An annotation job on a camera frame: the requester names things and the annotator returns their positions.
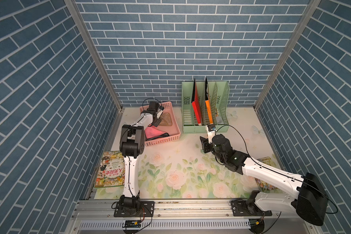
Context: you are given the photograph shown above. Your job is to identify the brown striped dishcloth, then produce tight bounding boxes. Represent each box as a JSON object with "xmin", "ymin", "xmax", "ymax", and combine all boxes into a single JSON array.
[{"xmin": 159, "ymin": 112, "xmax": 173, "ymax": 127}]

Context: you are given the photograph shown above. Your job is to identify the pink and grey dishcloth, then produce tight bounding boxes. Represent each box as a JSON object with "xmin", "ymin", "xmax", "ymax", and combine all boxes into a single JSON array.
[{"xmin": 145, "ymin": 126, "xmax": 170, "ymax": 140}]

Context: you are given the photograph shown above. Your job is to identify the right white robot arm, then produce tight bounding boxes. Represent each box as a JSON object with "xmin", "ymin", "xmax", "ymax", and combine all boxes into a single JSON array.
[{"xmin": 200, "ymin": 134, "xmax": 329, "ymax": 226}]

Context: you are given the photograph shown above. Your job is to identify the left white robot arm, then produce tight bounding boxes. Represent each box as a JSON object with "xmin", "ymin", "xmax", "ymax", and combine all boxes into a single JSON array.
[{"xmin": 114, "ymin": 107, "xmax": 164, "ymax": 217}]

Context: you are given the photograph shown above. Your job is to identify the pink plastic basket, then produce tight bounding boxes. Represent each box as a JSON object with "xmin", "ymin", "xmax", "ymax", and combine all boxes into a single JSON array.
[{"xmin": 135, "ymin": 101, "xmax": 180, "ymax": 146}]

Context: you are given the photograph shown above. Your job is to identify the red folder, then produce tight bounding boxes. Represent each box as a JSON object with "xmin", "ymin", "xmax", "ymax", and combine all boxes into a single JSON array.
[{"xmin": 192, "ymin": 80, "xmax": 202, "ymax": 126}]

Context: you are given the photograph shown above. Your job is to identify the orange folder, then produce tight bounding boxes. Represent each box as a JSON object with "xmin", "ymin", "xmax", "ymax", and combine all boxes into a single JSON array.
[{"xmin": 205, "ymin": 78, "xmax": 214, "ymax": 124}]

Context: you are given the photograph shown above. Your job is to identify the green file organizer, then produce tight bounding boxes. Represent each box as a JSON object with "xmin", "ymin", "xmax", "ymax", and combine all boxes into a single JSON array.
[{"xmin": 181, "ymin": 81, "xmax": 230, "ymax": 134}]

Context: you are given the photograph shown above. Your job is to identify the right illustrated picture book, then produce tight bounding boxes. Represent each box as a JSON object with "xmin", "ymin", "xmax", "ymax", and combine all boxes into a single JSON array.
[{"xmin": 255, "ymin": 157, "xmax": 282, "ymax": 193}]

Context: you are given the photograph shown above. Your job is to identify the illustrated picture book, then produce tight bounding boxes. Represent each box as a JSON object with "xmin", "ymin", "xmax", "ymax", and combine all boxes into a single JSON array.
[
  {"xmin": 94, "ymin": 151, "xmax": 125, "ymax": 189},
  {"xmin": 255, "ymin": 157, "xmax": 282, "ymax": 193}
]

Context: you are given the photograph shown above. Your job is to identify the left illustrated picture book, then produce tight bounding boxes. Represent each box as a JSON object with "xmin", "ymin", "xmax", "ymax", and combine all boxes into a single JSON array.
[{"xmin": 94, "ymin": 151, "xmax": 125, "ymax": 189}]

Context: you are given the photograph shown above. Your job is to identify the small black circuit board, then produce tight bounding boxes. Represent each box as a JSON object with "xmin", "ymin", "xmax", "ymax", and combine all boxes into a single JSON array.
[{"xmin": 123, "ymin": 220, "xmax": 141, "ymax": 229}]

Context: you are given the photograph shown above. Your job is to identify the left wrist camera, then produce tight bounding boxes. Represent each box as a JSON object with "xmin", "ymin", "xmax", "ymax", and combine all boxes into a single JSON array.
[{"xmin": 147, "ymin": 101, "xmax": 164, "ymax": 113}]

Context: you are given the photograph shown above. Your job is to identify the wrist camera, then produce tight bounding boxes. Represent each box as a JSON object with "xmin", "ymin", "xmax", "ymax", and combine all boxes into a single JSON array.
[
  {"xmin": 206, "ymin": 124, "xmax": 216, "ymax": 144},
  {"xmin": 147, "ymin": 101, "xmax": 164, "ymax": 113}
]

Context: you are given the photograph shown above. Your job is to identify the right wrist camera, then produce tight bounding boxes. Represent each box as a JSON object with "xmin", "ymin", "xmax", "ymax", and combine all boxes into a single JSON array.
[{"xmin": 206, "ymin": 124, "xmax": 216, "ymax": 144}]

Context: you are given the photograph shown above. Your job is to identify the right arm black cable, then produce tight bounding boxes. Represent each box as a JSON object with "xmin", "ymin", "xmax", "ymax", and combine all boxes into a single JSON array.
[{"xmin": 215, "ymin": 125, "xmax": 339, "ymax": 215}]

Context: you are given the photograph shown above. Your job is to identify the white slotted cable duct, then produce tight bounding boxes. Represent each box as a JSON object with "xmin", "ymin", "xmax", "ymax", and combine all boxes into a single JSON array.
[{"xmin": 79, "ymin": 219, "xmax": 251, "ymax": 231}]

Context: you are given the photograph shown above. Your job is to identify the aluminium mounting rail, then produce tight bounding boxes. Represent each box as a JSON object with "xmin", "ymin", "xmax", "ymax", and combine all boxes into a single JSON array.
[{"xmin": 71, "ymin": 198, "xmax": 314, "ymax": 220}]

